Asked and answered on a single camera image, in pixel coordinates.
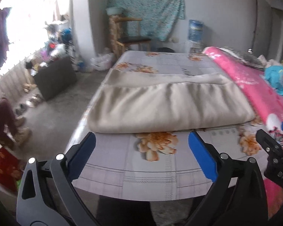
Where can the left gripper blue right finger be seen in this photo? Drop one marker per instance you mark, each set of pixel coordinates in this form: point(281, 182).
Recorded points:
point(203, 156)

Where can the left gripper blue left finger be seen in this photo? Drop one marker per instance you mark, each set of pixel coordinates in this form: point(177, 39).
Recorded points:
point(78, 155)

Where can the cream zip-up jacket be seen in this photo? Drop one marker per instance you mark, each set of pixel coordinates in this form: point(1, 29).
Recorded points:
point(131, 102)

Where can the pink floral blanket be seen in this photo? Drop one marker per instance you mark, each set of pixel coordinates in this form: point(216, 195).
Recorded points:
point(267, 104)

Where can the cyan cloth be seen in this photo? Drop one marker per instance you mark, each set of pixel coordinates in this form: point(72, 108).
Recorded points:
point(274, 75)

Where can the beige sneaker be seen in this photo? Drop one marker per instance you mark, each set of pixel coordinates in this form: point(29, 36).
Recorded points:
point(22, 136)

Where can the red gift bag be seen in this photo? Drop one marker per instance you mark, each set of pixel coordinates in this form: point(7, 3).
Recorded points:
point(10, 173)

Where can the grey patterned pillow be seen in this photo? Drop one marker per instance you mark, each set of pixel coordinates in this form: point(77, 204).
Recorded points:
point(244, 58)

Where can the white shoes pair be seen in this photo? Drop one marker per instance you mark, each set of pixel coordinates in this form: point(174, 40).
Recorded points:
point(34, 101)

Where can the dark low cabinet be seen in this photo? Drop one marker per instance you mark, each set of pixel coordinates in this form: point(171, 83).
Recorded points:
point(55, 78)

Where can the white plastic bag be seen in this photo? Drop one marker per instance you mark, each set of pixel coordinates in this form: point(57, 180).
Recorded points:
point(103, 62)

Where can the wooden chair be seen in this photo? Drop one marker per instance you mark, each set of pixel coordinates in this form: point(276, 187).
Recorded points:
point(121, 39)

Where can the blue water bottle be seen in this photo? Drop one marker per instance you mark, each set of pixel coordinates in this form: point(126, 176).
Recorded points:
point(195, 31)

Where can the teal floral wall cloth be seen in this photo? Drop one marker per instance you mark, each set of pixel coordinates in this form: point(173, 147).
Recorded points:
point(158, 16)

